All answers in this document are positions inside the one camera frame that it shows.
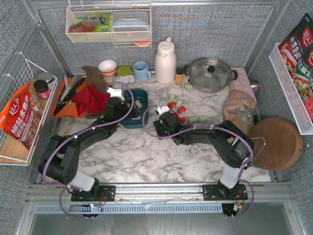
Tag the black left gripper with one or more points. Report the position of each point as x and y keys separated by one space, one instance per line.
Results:
x=129 y=110

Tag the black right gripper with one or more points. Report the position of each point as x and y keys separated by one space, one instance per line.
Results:
x=160 y=125

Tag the teal storage basket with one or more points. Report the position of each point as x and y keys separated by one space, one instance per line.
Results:
x=136 y=122

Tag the striped pink cloth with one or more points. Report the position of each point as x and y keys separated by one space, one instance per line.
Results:
x=241 y=103

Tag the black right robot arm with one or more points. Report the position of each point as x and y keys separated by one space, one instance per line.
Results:
x=233 y=146

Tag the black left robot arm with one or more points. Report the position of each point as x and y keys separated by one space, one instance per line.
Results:
x=61 y=157

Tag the right white mesh basket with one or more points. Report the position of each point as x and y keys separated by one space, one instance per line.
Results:
x=299 y=112

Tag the red cloth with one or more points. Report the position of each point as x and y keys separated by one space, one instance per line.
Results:
x=89 y=99

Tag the green lid white cup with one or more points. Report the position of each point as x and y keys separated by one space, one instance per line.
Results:
x=125 y=75

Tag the brown cloth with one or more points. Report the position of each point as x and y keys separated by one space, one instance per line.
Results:
x=96 y=80

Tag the white orange striped bowl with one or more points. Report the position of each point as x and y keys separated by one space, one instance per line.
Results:
x=108 y=67

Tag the light blue mug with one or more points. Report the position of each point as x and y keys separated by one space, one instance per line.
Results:
x=141 y=71

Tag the orange tray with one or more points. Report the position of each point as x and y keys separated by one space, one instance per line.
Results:
x=62 y=107

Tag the black knife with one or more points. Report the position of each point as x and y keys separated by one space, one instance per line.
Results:
x=69 y=93

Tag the orange spice bottle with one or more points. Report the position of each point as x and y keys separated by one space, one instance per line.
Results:
x=179 y=76

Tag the white thermos jug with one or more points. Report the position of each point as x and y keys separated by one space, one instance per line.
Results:
x=165 y=62

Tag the steel pot with lid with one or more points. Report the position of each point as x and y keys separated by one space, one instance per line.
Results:
x=209 y=75

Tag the dark lid jar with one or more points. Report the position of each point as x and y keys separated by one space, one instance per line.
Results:
x=42 y=89

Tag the green snack packet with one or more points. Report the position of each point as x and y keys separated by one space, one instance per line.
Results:
x=105 y=19

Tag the clear plastic food container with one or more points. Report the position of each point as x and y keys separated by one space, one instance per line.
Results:
x=130 y=26

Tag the pink egg tray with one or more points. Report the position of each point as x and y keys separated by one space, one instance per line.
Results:
x=242 y=82

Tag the steel ladle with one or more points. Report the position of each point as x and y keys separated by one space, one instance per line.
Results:
x=256 y=86

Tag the orange seasoning bag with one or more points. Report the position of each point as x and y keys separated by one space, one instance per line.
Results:
x=19 y=119

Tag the round wooden cutting board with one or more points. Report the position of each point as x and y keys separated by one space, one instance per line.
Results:
x=284 y=144

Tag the red seasoning packet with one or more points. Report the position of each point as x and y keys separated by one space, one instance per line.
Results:
x=297 y=54

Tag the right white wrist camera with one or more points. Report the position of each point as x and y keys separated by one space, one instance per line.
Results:
x=162 y=110

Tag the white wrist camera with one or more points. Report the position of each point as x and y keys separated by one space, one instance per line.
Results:
x=115 y=93
x=162 y=110

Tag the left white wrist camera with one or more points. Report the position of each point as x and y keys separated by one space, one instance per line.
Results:
x=115 y=93

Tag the white wall basket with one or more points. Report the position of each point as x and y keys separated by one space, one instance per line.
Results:
x=79 y=13

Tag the left white wire basket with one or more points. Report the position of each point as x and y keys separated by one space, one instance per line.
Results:
x=12 y=152

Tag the metal wire trivet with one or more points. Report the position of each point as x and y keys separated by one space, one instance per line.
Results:
x=259 y=144

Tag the aluminium front rail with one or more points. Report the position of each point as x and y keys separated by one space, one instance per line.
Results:
x=165 y=193

